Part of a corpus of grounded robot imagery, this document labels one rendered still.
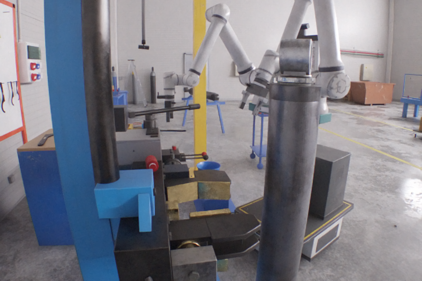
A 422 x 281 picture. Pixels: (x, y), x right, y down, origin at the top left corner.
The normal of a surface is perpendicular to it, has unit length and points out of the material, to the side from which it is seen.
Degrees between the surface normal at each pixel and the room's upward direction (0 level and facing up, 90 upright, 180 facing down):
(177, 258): 0
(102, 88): 90
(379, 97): 90
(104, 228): 90
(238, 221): 0
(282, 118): 90
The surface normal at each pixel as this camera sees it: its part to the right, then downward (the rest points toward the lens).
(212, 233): 0.00, -0.98
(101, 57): 0.61, 0.17
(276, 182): -0.73, 0.15
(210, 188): -0.06, 0.21
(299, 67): -0.33, 0.73
